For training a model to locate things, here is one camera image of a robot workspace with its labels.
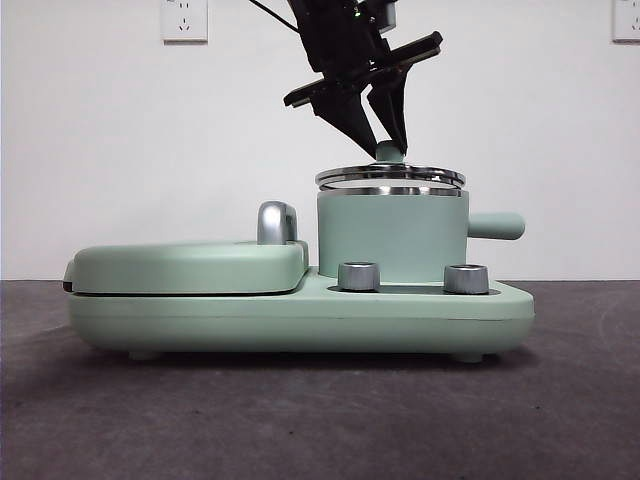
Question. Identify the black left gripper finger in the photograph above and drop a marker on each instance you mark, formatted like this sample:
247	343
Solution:
347	115
392	105

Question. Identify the glass lid with green knob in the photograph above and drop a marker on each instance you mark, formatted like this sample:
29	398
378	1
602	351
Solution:
387	151

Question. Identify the silver control knob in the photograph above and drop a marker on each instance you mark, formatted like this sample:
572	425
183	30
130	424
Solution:
466	279
359	276

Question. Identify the green breakfast machine base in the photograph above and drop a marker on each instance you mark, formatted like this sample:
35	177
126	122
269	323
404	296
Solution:
350	320

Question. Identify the green griddle cover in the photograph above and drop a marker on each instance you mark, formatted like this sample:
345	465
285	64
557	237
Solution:
180	267

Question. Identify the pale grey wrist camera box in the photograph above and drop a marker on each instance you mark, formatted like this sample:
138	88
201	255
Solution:
389	17

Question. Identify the white wall socket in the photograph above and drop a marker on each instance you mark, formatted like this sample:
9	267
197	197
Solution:
627	20
184	20

